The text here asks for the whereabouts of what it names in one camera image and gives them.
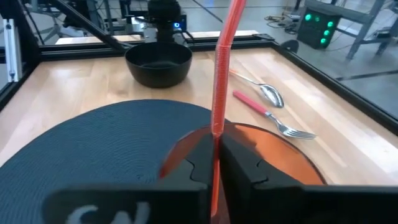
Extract grey metal table legs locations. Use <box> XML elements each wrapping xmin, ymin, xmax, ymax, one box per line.
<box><xmin>303</xmin><ymin>0</ymin><xmax>398</xmax><ymax>61</ymax></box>

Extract spoon with orange handle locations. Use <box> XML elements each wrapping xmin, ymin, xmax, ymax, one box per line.
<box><xmin>228</xmin><ymin>68</ymin><xmax>285</xmax><ymax>110</ymax></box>

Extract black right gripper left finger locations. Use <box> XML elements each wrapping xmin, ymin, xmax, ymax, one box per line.
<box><xmin>42</xmin><ymin>132</ymin><xmax>216</xmax><ymax>224</ymax></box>

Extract white frame bracket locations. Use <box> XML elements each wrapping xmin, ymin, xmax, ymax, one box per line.
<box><xmin>2</xmin><ymin>17</ymin><xmax>23</xmax><ymax>83</ymax></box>

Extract orange bendy straw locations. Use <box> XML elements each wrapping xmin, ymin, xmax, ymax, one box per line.
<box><xmin>208</xmin><ymin>0</ymin><xmax>249</xmax><ymax>219</ymax></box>

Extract black box with green lights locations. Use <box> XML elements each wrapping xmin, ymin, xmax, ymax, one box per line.
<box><xmin>296</xmin><ymin>7</ymin><xmax>343</xmax><ymax>50</ymax></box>

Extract round dark grey placemat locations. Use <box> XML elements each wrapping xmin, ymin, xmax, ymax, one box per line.
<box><xmin>0</xmin><ymin>98</ymin><xmax>231</xmax><ymax>224</ymax></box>

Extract black aluminium table frame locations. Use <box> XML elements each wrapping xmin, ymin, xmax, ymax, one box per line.
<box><xmin>0</xmin><ymin>0</ymin><xmax>398</xmax><ymax>137</ymax></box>

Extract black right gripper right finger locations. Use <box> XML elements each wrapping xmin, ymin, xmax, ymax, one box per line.
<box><xmin>218</xmin><ymin>133</ymin><xmax>398</xmax><ymax>224</ymax></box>

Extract translucent orange cup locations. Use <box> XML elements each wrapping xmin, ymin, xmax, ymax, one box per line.
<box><xmin>157</xmin><ymin>122</ymin><xmax>328</xmax><ymax>224</ymax></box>

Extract black bowl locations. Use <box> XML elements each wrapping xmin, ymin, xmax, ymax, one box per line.
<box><xmin>124</xmin><ymin>41</ymin><xmax>194</xmax><ymax>89</ymax></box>

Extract fork with red handle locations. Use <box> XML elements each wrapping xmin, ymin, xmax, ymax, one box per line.
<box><xmin>232</xmin><ymin>90</ymin><xmax>318</xmax><ymax>140</ymax></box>

